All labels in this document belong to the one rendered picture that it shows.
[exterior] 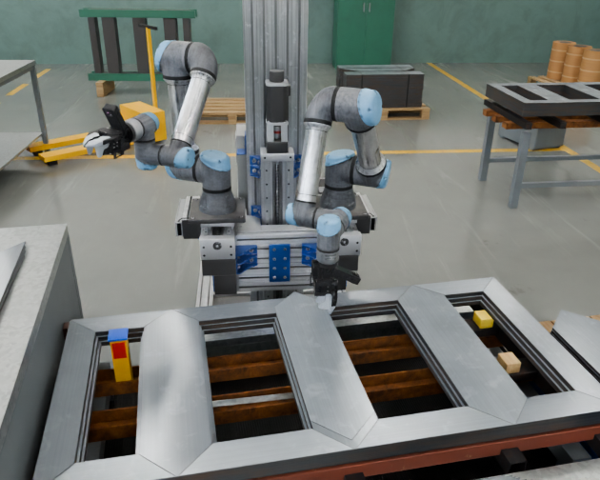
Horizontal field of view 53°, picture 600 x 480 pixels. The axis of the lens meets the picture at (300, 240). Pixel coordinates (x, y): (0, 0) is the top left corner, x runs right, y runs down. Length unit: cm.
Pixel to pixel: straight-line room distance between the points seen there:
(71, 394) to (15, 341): 22
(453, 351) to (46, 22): 1081
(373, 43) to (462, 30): 193
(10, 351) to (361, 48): 995
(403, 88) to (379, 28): 343
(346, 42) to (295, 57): 870
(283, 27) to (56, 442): 162
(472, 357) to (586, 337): 43
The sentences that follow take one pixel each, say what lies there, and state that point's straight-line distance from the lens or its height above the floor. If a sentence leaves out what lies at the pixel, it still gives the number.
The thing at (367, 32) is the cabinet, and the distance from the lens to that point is 1117.
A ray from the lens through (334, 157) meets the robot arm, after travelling 236.
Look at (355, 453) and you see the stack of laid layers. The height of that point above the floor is 84.
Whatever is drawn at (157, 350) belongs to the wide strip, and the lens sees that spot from 195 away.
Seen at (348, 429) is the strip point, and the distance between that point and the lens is 165.
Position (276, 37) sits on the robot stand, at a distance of 243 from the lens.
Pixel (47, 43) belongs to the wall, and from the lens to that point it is 1212.
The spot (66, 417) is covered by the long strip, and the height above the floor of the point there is 86.
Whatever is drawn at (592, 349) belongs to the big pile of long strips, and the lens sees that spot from 217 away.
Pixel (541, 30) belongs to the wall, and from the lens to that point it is 1292.
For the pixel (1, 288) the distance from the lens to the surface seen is 200.
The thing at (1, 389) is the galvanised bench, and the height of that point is 105.
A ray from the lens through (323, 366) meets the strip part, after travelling 185.
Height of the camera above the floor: 201
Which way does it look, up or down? 26 degrees down
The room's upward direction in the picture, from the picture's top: 1 degrees clockwise
